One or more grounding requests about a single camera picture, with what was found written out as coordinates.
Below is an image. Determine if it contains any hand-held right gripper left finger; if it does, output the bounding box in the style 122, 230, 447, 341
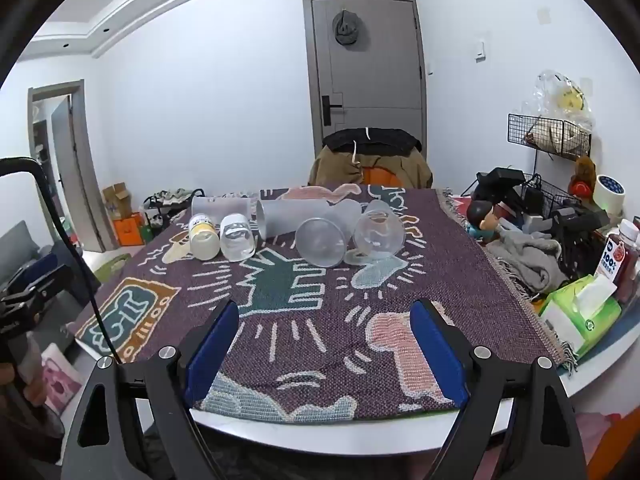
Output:
60, 299, 241, 480

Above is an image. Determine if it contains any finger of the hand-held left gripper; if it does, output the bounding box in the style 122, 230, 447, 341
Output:
0, 291, 45, 341
7, 256, 74, 306

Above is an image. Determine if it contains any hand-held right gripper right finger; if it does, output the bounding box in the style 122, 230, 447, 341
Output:
409, 298, 588, 480

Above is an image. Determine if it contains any yellow labelled glass cup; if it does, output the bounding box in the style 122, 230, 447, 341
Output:
189, 213, 222, 261

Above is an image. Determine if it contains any small clear glass cup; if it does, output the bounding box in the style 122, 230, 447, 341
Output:
219, 213, 257, 262

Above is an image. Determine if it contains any short frosted plastic cup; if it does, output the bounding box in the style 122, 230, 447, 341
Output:
191, 195, 257, 224

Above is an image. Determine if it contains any wide frosted plastic cup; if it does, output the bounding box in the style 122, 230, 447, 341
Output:
294, 217, 347, 268

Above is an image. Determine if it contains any tall frosted plastic cup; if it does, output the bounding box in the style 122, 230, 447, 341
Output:
256, 198, 362, 239

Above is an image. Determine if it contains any grey sofa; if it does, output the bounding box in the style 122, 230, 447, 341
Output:
0, 219, 101, 313

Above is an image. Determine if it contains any pink pillow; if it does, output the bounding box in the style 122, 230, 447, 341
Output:
41, 342, 84, 417

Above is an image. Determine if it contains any printed blanket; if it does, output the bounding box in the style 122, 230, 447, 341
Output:
67, 185, 581, 424

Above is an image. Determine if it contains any cardboard box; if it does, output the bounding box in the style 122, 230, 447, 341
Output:
102, 183, 132, 221

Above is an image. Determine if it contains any open grey door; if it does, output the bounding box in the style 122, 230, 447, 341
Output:
27, 79, 119, 254

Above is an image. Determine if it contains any grey cloth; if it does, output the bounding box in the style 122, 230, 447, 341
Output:
486, 233, 569, 295

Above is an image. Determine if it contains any dark-haired toy figurine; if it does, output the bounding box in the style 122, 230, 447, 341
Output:
465, 199, 502, 242

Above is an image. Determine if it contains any green tissue pack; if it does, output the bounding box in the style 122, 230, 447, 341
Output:
537, 275, 624, 357

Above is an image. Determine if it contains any pile of clothes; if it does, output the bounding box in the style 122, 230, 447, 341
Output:
143, 187, 206, 237

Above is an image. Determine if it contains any black electronic device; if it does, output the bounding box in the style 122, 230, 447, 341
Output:
472, 165, 547, 217

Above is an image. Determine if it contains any brown jacket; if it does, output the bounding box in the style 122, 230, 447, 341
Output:
308, 142, 434, 189

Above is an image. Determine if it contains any orange cushion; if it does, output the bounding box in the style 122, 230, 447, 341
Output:
360, 164, 402, 187

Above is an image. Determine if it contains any red juice bottle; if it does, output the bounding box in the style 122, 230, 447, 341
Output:
597, 219, 640, 305

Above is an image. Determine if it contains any black garment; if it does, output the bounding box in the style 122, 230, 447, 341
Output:
322, 128, 422, 157

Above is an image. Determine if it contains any brown and red plush toy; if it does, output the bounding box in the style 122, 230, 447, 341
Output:
569, 155, 599, 198

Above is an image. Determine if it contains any white tape roll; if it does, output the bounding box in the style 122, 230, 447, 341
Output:
592, 174, 627, 212

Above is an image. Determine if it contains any clear plastic bag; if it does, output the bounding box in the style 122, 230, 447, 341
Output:
522, 71, 594, 132

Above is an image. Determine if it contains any grey hat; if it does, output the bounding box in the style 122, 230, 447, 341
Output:
331, 9, 362, 47

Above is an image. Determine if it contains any black cable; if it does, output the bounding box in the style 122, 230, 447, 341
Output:
0, 157, 124, 364

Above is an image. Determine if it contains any clear cup with handle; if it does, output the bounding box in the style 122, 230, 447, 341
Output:
344, 199, 404, 266

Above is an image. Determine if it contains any black wire desk basket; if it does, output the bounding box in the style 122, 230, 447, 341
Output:
522, 174, 612, 281

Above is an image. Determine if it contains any black wire wall basket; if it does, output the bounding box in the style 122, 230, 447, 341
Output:
507, 112, 594, 162

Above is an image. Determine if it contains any black door handle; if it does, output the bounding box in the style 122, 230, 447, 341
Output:
321, 95, 344, 126

